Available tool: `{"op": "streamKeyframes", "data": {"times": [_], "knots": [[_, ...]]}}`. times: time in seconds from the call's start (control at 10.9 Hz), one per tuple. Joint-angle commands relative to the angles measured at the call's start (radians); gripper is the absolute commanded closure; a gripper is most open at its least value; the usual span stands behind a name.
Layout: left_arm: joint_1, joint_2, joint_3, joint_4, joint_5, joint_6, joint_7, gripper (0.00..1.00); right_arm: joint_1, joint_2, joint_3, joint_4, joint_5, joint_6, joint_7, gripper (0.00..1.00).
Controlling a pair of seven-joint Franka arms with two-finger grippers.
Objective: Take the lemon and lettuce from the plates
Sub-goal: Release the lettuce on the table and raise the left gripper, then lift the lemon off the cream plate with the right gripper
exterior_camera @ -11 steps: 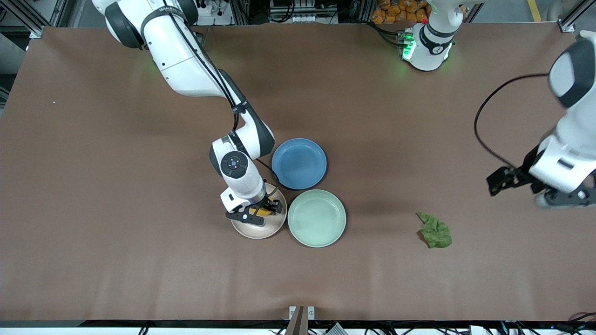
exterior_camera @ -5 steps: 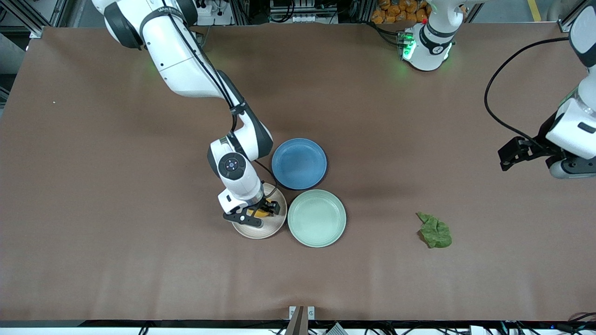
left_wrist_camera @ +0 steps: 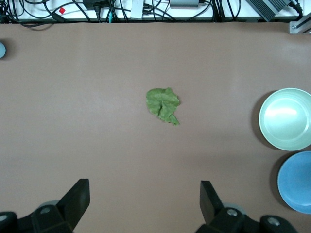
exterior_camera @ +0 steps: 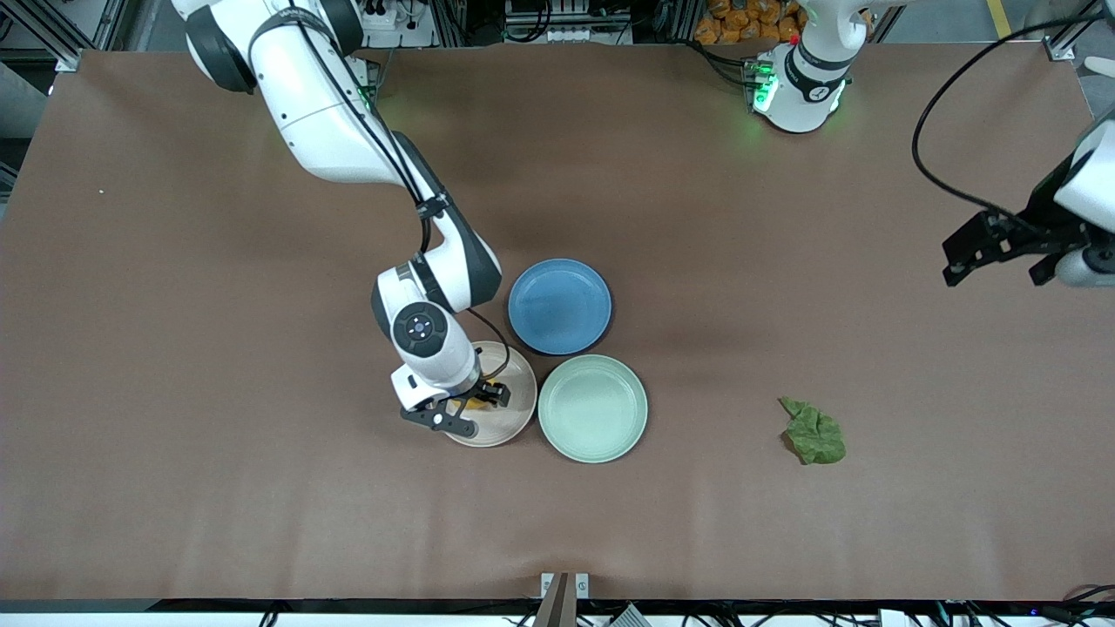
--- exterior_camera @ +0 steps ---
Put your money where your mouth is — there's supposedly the green lettuce leaf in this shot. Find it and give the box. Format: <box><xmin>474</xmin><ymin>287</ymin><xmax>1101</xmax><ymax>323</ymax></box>
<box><xmin>780</xmin><ymin>396</ymin><xmax>848</xmax><ymax>466</ymax></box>

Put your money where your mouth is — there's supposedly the white beige round plate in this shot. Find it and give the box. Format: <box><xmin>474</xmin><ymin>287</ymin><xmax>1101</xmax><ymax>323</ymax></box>
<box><xmin>440</xmin><ymin>340</ymin><xmax>538</xmax><ymax>448</ymax></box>

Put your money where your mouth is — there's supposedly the mint green round plate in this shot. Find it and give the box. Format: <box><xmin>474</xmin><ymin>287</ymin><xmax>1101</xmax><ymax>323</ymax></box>
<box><xmin>537</xmin><ymin>354</ymin><xmax>649</xmax><ymax>464</ymax></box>

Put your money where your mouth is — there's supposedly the blue round plate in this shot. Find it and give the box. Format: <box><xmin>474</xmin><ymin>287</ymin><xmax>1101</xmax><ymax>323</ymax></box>
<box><xmin>508</xmin><ymin>259</ymin><xmax>612</xmax><ymax>356</ymax></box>

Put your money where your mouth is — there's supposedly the bag of orange items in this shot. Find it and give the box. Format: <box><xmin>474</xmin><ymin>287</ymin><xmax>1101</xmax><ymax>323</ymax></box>
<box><xmin>694</xmin><ymin>0</ymin><xmax>807</xmax><ymax>46</ymax></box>

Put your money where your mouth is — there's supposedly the white power strip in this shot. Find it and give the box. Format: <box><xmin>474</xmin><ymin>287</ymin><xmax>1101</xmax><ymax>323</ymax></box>
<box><xmin>357</xmin><ymin>0</ymin><xmax>436</xmax><ymax>49</ymax></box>

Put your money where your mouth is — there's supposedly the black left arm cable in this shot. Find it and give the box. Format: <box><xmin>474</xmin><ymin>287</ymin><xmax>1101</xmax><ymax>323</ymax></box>
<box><xmin>911</xmin><ymin>10</ymin><xmax>1115</xmax><ymax>229</ymax></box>

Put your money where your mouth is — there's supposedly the aluminium frame strut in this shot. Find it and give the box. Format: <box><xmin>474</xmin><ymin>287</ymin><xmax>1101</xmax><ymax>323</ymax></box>
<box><xmin>1045</xmin><ymin>0</ymin><xmax>1115</xmax><ymax>62</ymax></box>
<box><xmin>0</xmin><ymin>0</ymin><xmax>132</xmax><ymax>72</ymax></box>

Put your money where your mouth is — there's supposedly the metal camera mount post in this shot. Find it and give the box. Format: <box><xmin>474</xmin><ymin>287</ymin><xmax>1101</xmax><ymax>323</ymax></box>
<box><xmin>540</xmin><ymin>572</ymin><xmax>591</xmax><ymax>627</ymax></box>

